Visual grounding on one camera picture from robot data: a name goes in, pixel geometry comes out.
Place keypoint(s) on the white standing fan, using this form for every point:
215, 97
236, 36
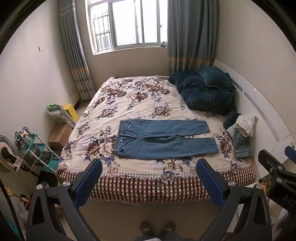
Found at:
8, 155

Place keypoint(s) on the dark navy cloth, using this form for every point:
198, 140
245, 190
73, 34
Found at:
231, 120

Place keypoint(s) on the dark teal pillow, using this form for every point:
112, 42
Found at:
215, 77

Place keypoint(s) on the person's left shoe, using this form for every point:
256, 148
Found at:
145, 228

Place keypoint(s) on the white plastic bag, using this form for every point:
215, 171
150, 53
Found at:
23, 212

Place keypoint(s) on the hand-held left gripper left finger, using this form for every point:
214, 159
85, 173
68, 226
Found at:
89, 183

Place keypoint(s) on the blue denim pants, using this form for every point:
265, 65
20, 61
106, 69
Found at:
161, 141

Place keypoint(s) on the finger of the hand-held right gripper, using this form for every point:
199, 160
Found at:
291, 154
270, 161

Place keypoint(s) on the cardboard box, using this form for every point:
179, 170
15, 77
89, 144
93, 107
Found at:
60, 135

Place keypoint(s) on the small folded denim garment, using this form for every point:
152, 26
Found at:
242, 144

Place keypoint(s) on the teal shelf rack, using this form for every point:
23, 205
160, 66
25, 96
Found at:
42, 154

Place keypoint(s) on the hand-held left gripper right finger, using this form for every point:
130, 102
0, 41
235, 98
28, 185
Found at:
209, 183

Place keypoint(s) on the window with white frame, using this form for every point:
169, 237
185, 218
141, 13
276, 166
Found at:
127, 23

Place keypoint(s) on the white headboard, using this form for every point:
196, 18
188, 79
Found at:
256, 99

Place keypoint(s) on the small item on windowsill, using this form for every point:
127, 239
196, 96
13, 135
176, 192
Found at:
163, 44

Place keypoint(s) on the beige crumpled garment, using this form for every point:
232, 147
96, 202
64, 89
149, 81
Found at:
246, 124

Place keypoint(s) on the bed with floral bedspread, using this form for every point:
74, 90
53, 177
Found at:
138, 111

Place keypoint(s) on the grey-blue striped curtain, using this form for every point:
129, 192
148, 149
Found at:
74, 51
192, 34

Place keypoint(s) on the yellow box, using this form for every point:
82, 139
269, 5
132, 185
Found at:
70, 112

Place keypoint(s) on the green and clear plastic bag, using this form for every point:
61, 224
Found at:
56, 113

